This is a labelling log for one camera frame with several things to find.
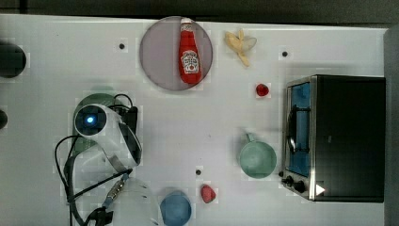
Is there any small red toy strawberry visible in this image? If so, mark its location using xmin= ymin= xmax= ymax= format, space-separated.
xmin=255 ymin=84 xmax=269 ymax=97

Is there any large red toy strawberry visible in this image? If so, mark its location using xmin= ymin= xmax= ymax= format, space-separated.
xmin=200 ymin=185 xmax=216 ymax=203

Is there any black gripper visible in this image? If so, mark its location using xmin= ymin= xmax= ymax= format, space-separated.
xmin=109 ymin=105 xmax=138 ymax=134

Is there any black toaster oven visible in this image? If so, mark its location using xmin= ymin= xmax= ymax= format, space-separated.
xmin=279 ymin=74 xmax=386 ymax=202

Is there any grey round plate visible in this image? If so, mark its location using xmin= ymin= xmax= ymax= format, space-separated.
xmin=139 ymin=16 xmax=213 ymax=91

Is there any green cup with handle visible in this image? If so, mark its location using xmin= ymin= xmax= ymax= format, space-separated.
xmin=238 ymin=133 xmax=277 ymax=179

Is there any peeled toy banana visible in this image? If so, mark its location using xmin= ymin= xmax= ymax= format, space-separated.
xmin=224 ymin=29 xmax=257 ymax=67

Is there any small black cylinder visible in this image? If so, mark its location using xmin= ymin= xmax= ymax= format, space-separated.
xmin=0 ymin=110 xmax=8 ymax=129

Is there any blue bowl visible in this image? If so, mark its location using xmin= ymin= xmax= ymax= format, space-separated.
xmin=160 ymin=190 xmax=192 ymax=226

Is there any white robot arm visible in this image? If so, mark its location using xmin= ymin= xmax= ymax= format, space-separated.
xmin=69 ymin=104 xmax=163 ymax=226

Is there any red ketchup bottle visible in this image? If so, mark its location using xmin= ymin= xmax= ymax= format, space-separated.
xmin=178 ymin=18 xmax=202 ymax=84

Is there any large black cylinder cup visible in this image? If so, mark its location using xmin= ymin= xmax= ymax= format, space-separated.
xmin=0 ymin=43 xmax=26 ymax=78

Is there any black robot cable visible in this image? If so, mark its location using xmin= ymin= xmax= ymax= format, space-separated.
xmin=55 ymin=93 xmax=135 ymax=226

